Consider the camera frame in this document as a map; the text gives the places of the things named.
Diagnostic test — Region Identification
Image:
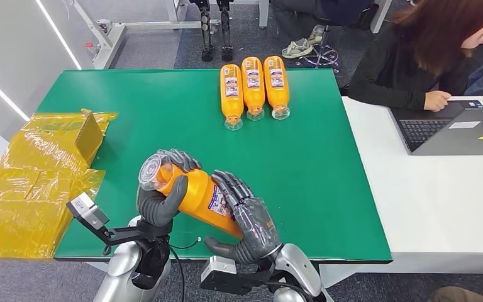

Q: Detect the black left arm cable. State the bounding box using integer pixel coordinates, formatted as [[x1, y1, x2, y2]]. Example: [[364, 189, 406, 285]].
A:
[[168, 237, 203, 302]]

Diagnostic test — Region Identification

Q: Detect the grey laptop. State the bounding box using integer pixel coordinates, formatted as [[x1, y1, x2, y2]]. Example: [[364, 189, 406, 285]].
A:
[[389, 99, 483, 157]]

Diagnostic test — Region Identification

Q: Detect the seated person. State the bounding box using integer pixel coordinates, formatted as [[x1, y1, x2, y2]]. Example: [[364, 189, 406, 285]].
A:
[[271, 0, 377, 60]]

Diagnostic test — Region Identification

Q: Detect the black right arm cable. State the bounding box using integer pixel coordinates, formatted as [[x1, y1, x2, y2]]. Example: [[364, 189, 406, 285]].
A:
[[262, 281, 316, 302]]

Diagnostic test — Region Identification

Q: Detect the green table mat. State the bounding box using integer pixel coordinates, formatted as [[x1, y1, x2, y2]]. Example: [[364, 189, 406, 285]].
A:
[[37, 69, 394, 265]]

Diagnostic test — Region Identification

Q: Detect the yellow plastic wrapped cardboard box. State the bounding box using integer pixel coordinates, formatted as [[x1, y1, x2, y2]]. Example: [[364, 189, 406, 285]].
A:
[[0, 108, 119, 260]]

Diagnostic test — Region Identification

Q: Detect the orange juice bottle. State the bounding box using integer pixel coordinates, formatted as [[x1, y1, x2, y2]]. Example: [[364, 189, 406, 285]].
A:
[[219, 64, 245, 131], [263, 55, 291, 121], [241, 56, 266, 122], [137, 152, 245, 240]]

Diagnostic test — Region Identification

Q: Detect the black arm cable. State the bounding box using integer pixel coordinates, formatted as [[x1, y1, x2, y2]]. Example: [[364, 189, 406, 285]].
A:
[[168, 237, 203, 302], [262, 281, 316, 302]]

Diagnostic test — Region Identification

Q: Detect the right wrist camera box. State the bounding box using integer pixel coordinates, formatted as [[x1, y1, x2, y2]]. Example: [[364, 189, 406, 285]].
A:
[[199, 255, 277, 296]]

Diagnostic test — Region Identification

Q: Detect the person at laptop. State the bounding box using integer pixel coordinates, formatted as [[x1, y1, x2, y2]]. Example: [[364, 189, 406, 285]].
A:
[[346, 0, 483, 113]]

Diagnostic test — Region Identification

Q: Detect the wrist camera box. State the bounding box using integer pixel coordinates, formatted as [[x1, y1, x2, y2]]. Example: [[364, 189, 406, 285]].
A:
[[199, 255, 277, 296], [65, 191, 143, 256]]

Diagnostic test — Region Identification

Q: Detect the brown rounded object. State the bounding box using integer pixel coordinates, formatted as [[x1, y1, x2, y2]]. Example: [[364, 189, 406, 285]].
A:
[[426, 286, 483, 302]]

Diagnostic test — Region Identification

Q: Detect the black robot leg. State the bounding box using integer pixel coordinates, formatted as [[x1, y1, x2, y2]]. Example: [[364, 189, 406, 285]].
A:
[[189, 0, 216, 63], [216, 0, 235, 62]]

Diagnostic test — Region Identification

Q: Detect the person's hand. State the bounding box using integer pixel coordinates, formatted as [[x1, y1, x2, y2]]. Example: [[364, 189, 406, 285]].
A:
[[423, 89, 452, 113]]

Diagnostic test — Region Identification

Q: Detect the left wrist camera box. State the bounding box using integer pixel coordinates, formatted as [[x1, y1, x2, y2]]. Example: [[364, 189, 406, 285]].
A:
[[65, 191, 143, 256]]

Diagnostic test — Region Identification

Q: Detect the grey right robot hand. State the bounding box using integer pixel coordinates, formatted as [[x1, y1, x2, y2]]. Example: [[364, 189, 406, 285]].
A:
[[204, 169, 284, 266]]

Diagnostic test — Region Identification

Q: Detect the office chair star base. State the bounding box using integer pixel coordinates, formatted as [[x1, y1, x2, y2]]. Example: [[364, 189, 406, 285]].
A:
[[295, 25, 341, 73]]

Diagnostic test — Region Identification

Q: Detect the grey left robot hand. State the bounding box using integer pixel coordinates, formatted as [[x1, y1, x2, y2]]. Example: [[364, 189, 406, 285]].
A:
[[136, 148, 203, 228]]

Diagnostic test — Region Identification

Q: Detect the white metal stand frame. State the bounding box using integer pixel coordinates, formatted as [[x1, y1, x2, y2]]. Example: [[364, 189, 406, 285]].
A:
[[69, 0, 272, 71]]

